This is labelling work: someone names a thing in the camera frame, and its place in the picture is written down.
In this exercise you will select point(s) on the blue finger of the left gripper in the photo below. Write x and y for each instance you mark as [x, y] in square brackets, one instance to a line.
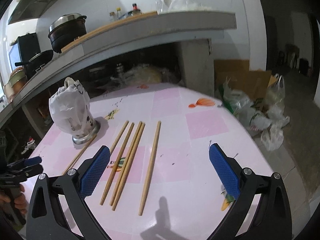
[23, 163]
[28, 172]

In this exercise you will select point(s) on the cardboard box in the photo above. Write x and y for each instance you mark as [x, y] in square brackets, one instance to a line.
[236, 75]

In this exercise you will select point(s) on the white plastic bag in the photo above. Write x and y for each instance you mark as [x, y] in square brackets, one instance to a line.
[69, 106]

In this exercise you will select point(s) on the yellow item in plastic bag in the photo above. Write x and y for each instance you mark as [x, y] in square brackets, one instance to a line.
[144, 74]

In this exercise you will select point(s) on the yellow cap bottle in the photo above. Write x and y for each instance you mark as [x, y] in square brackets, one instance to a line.
[119, 13]

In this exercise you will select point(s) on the black steamer pot with lid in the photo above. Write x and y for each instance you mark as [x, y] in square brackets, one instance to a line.
[66, 29]

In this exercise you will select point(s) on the green brown ceramic pot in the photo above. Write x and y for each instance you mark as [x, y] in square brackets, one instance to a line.
[18, 79]

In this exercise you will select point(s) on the metal utensil holder cup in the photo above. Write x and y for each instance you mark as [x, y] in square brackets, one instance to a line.
[87, 131]

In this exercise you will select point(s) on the plastic bags on floor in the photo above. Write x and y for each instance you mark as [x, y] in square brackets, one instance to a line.
[267, 119]

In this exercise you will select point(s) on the wooden chopstick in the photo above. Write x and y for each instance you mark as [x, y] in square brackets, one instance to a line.
[126, 174]
[118, 136]
[124, 167]
[149, 173]
[115, 165]

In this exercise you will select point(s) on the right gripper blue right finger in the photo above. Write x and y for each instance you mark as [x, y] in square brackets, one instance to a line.
[261, 208]

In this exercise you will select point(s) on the clear plastic bag on counter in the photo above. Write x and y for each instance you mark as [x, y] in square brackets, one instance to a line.
[187, 5]

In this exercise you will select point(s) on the wooden cutting board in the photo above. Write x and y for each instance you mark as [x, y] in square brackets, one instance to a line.
[107, 27]

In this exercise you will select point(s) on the black wok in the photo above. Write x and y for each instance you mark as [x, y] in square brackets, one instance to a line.
[37, 61]

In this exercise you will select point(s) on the person's left hand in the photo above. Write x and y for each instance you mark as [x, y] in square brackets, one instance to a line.
[19, 202]

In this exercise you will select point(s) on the red cap sauce bottle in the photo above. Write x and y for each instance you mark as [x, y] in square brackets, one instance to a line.
[135, 10]

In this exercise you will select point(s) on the wooden chopstick holder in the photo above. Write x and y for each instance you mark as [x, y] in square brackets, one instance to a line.
[77, 157]

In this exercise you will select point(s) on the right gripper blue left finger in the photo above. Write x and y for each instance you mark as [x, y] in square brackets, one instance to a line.
[46, 218]

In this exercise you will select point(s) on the grey concrete counter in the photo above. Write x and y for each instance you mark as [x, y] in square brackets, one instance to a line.
[148, 32]

